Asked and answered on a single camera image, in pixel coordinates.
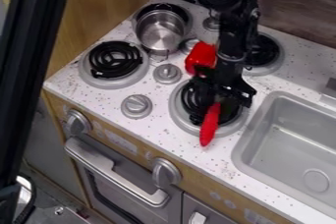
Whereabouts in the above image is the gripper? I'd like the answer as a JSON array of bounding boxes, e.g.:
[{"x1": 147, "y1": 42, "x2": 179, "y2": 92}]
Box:
[{"x1": 190, "y1": 56, "x2": 257, "y2": 109}]

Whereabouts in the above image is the silver pot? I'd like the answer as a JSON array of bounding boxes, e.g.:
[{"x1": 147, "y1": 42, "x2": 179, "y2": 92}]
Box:
[{"x1": 132, "y1": 3, "x2": 194, "y2": 57}]

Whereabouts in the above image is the toy sink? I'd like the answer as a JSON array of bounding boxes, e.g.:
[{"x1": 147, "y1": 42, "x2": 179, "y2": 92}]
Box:
[{"x1": 229, "y1": 89, "x2": 336, "y2": 220}]

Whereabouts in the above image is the toy stove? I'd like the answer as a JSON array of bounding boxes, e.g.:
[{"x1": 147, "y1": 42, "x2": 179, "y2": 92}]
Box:
[{"x1": 77, "y1": 1, "x2": 287, "y2": 140}]

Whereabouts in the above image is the black metal post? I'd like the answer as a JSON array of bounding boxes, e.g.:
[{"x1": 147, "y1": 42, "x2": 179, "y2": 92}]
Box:
[{"x1": 0, "y1": 0, "x2": 77, "y2": 224}]

